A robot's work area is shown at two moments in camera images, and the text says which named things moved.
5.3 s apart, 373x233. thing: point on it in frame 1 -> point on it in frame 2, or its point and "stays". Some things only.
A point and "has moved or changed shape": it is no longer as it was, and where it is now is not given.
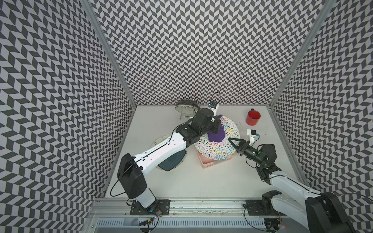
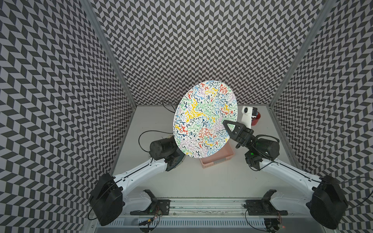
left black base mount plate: (161, 207) stays
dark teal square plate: (173, 160) stays
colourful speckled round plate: (220, 150) has moved or changed shape
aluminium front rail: (119, 208) stays
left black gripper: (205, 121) -> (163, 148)
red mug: (252, 117) stays
